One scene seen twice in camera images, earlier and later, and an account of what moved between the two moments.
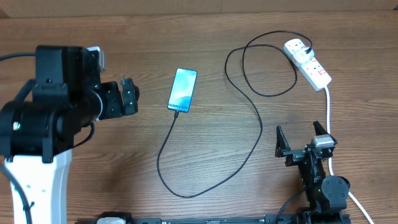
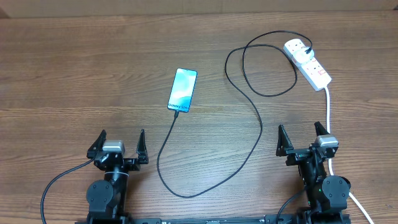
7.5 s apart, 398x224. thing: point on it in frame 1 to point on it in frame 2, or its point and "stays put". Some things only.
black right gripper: [295, 155] stays put
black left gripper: [115, 104] to [132, 163]
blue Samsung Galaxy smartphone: [182, 89] stays put
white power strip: [310, 69] stays put
